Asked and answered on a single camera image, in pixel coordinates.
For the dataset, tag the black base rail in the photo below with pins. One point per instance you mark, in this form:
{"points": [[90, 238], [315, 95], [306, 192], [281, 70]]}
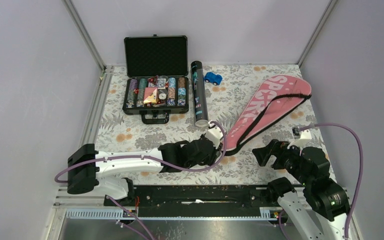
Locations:
{"points": [[201, 201]]}

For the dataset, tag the pink racket bag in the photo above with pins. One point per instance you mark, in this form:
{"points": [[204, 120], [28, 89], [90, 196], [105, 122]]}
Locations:
{"points": [[275, 98]]}

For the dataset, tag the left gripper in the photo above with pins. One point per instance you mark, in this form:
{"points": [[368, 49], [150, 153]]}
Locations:
{"points": [[214, 155]]}

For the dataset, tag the black shuttlecock tube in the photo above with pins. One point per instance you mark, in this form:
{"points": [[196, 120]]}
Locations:
{"points": [[199, 94]]}

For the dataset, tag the black poker chip case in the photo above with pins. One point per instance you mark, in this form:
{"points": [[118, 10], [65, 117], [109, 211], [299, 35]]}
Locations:
{"points": [[158, 84]]}

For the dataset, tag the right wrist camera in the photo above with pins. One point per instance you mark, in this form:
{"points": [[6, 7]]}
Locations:
{"points": [[301, 138]]}

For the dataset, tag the blue toy car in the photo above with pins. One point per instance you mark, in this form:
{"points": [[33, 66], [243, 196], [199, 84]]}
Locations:
{"points": [[213, 78]]}

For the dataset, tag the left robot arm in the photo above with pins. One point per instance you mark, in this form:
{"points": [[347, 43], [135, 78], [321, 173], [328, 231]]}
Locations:
{"points": [[90, 170]]}

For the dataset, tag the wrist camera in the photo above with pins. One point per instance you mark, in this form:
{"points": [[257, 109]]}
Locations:
{"points": [[215, 134], [301, 138]]}

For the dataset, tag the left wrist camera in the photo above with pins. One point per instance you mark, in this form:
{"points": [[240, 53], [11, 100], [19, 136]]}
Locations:
{"points": [[215, 134]]}

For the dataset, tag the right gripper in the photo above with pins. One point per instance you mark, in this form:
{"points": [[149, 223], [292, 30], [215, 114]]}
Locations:
{"points": [[277, 148]]}

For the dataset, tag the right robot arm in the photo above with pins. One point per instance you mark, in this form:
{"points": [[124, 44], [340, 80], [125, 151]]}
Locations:
{"points": [[326, 198]]}

